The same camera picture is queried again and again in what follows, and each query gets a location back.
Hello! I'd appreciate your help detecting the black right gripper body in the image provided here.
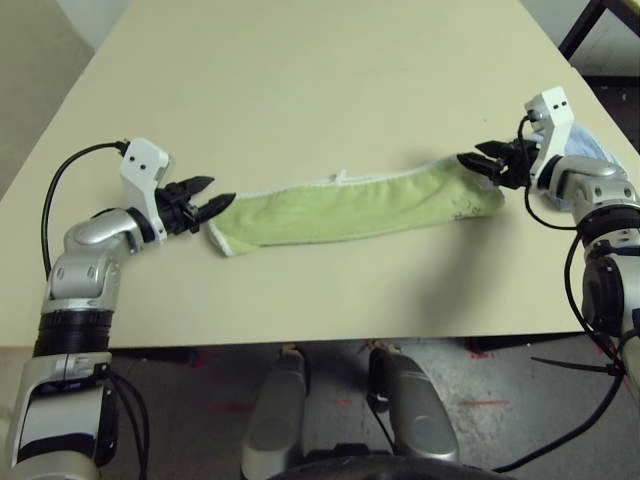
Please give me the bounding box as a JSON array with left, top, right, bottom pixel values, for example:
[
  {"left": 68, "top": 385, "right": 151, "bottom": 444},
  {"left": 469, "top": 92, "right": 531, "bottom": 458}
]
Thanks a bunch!
[{"left": 492, "top": 139, "right": 539, "bottom": 191}]

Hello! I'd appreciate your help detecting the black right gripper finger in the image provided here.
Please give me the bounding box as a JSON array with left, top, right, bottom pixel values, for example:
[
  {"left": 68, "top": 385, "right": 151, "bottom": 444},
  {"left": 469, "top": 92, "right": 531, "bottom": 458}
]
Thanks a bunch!
[
  {"left": 457, "top": 153, "right": 501, "bottom": 176},
  {"left": 474, "top": 141, "right": 511, "bottom": 159}
]

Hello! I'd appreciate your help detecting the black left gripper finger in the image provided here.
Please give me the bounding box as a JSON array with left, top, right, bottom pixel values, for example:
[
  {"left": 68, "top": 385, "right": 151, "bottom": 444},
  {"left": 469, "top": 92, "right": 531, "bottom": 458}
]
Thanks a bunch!
[
  {"left": 192, "top": 192, "right": 236, "bottom": 221},
  {"left": 172, "top": 174, "right": 216, "bottom": 199}
]

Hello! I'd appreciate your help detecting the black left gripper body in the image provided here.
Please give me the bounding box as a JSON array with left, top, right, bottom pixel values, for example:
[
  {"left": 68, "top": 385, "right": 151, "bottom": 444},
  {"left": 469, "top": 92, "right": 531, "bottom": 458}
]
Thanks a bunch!
[{"left": 154, "top": 183, "right": 201, "bottom": 236}]

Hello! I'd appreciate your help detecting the green terry towel white trim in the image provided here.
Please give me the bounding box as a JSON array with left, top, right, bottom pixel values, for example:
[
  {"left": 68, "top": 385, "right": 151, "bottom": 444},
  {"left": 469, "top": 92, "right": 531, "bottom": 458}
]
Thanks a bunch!
[{"left": 207, "top": 153, "right": 505, "bottom": 259}]

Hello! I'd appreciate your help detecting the light blue folded towel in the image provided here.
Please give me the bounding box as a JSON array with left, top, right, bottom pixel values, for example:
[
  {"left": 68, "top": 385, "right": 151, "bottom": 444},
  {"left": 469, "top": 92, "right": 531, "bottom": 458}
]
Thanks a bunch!
[{"left": 529, "top": 124, "right": 629, "bottom": 211}]

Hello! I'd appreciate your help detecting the black table foot bar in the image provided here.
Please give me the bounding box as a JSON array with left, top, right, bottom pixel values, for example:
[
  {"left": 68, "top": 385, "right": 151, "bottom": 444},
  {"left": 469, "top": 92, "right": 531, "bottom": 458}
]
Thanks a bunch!
[
  {"left": 467, "top": 333, "right": 601, "bottom": 357},
  {"left": 109, "top": 347, "right": 199, "bottom": 369}
]

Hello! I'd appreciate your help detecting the silver left robot leg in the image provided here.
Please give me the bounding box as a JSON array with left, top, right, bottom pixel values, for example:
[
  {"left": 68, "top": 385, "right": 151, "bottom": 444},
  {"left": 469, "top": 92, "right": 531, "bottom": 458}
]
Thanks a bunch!
[{"left": 242, "top": 344, "right": 311, "bottom": 471}]

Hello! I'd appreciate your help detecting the silver robot leg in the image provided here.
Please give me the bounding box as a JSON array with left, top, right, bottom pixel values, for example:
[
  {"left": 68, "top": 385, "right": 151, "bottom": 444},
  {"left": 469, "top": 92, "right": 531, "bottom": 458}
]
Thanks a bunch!
[
  {"left": 242, "top": 344, "right": 311, "bottom": 471},
  {"left": 368, "top": 344, "right": 459, "bottom": 466}
]

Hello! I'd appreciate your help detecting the silver right robot leg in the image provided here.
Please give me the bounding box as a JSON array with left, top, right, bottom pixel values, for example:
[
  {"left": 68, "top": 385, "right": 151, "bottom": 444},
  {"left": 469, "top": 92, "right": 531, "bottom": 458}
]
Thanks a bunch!
[{"left": 368, "top": 344, "right": 459, "bottom": 466}]

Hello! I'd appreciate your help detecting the black robot waist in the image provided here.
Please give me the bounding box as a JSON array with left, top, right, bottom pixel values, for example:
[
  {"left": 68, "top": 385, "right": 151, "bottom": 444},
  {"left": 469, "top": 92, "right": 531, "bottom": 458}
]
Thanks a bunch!
[{"left": 284, "top": 442, "right": 506, "bottom": 480}]

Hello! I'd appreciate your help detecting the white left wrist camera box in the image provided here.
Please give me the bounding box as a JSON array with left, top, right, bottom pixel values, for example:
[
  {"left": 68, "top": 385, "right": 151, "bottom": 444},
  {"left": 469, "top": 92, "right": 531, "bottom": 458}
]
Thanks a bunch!
[{"left": 118, "top": 138, "right": 177, "bottom": 244}]

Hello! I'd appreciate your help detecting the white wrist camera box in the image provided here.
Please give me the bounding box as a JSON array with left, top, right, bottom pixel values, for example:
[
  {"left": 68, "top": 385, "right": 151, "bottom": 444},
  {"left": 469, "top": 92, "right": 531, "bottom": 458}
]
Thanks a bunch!
[
  {"left": 523, "top": 87, "right": 574, "bottom": 189},
  {"left": 118, "top": 138, "right": 177, "bottom": 244}
]

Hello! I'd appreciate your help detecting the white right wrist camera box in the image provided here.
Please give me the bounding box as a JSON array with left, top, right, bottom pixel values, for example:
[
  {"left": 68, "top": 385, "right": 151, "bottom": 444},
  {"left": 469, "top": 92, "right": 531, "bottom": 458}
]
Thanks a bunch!
[{"left": 523, "top": 87, "right": 574, "bottom": 189}]

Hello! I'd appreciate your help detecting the beige side table black frame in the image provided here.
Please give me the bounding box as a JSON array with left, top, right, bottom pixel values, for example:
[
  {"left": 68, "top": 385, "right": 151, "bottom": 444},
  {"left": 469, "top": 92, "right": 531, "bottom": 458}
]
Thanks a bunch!
[{"left": 558, "top": 0, "right": 640, "bottom": 81}]

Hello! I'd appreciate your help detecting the thin black leg cable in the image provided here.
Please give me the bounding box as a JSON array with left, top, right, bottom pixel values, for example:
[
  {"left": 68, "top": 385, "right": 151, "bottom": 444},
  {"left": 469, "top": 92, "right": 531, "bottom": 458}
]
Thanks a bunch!
[{"left": 368, "top": 392, "right": 399, "bottom": 454}]

